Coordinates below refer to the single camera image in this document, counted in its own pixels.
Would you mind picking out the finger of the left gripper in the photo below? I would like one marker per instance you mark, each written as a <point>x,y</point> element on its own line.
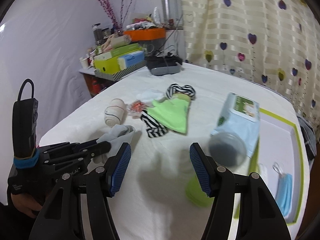
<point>91,145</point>
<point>59,158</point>

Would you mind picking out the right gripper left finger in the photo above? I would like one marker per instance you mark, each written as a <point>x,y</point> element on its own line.
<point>61,217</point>

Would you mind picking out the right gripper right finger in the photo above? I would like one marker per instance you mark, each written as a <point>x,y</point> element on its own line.
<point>259,214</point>

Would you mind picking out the grey sock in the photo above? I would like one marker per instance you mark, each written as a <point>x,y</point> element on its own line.
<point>118,135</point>

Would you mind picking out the blue face mask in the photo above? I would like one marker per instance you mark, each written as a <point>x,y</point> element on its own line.
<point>284,190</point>

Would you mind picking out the beige bandage cloth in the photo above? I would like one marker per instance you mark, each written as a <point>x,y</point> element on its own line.
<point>114,113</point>

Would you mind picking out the black white striped sock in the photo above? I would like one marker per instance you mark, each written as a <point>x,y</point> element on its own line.
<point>154,128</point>
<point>177,89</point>

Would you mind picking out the white cotton pads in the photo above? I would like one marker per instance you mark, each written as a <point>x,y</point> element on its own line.
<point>149,95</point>

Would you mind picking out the green rabbit pattern towel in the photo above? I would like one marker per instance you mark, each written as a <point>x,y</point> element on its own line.
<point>182,96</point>

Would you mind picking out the person's left hand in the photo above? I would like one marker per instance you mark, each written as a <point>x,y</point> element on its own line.
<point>26,204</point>

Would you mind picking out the green white shallow box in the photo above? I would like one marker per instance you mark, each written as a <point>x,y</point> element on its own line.
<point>278,143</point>

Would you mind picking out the side shelf table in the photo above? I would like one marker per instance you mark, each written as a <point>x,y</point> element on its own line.
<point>95,84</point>

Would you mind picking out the striped tray box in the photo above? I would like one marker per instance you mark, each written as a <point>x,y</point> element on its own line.
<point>120,74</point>

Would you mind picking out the green lidded jar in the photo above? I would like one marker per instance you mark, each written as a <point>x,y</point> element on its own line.
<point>195,194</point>

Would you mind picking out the dark jar clear lid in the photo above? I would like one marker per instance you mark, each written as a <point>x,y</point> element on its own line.
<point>227,149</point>

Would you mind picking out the white table blanket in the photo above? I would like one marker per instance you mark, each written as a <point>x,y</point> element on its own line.
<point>151,203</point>

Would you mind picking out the lime green box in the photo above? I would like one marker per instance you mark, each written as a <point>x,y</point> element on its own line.
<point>109,66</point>

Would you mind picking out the green white long box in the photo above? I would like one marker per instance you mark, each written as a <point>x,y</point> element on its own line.
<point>118,51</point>

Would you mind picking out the blue tissue pack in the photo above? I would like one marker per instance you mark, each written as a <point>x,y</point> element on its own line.
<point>130,59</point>

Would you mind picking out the pile of clothes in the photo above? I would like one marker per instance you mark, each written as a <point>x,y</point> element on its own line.
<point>309,137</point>

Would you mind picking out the wet wipes pack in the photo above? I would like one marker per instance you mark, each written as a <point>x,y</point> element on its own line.
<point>241,116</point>

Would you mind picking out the black grey VR headset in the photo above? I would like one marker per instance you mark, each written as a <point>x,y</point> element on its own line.
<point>163,65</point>

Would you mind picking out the orange storage bin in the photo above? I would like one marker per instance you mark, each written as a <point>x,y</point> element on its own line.
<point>146,34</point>

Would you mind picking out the pink branch decoration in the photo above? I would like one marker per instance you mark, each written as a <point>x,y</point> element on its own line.
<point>117,21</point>

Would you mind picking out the heart pattern curtain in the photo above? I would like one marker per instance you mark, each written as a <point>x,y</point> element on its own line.
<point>274,43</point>

